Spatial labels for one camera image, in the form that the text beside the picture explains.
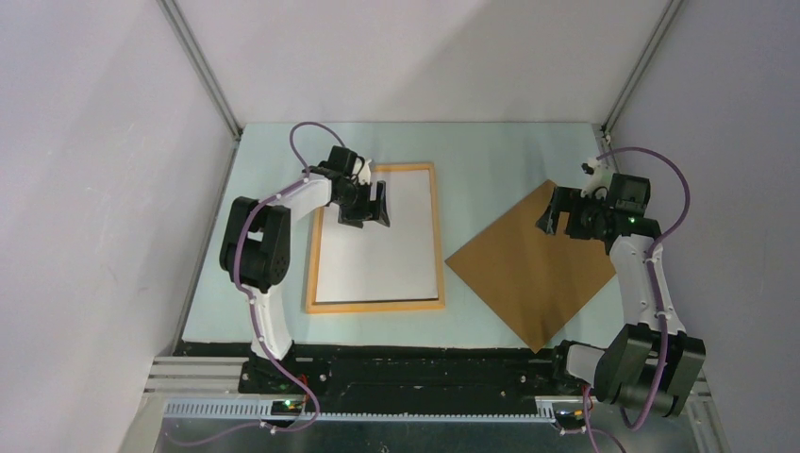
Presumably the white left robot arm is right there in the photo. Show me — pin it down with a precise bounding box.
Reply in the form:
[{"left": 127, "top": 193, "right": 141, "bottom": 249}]
[{"left": 219, "top": 145, "right": 391, "bottom": 394}]

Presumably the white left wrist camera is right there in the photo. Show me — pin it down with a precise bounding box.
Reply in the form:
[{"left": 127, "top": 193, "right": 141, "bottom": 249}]
[{"left": 353, "top": 157, "right": 373, "bottom": 185}]

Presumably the brown cardboard backing board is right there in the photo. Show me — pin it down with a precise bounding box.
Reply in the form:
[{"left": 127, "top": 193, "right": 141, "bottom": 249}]
[{"left": 446, "top": 180, "right": 615, "bottom": 352}]

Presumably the aluminium front rail frame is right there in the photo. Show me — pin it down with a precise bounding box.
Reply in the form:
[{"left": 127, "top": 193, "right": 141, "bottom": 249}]
[{"left": 122, "top": 344, "right": 728, "bottom": 452}]

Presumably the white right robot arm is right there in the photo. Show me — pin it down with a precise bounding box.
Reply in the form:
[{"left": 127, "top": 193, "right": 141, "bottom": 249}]
[{"left": 536, "top": 174, "right": 706, "bottom": 417}]

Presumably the colourful printed photo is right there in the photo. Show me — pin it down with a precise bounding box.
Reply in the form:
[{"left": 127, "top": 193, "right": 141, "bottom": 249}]
[{"left": 314, "top": 168, "right": 440, "bottom": 305}]

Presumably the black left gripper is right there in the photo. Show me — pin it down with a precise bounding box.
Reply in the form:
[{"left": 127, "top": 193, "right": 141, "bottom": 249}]
[{"left": 333, "top": 180, "right": 389, "bottom": 228}]

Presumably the orange wooden picture frame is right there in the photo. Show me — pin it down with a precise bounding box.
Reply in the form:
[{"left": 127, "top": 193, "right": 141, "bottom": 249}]
[{"left": 305, "top": 162, "right": 447, "bottom": 315}]

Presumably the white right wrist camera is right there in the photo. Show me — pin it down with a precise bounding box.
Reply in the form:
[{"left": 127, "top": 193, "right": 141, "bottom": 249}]
[{"left": 581, "top": 159, "right": 614, "bottom": 198}]

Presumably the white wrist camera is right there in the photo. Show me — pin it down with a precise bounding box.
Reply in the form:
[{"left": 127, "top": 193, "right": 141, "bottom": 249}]
[
  {"left": 353, "top": 157, "right": 373, "bottom": 185},
  {"left": 581, "top": 159, "right": 614, "bottom": 198}
]

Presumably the grey slotted cable duct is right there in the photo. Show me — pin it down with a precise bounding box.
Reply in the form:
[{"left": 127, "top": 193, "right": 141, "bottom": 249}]
[{"left": 163, "top": 398, "right": 556, "bottom": 423}]

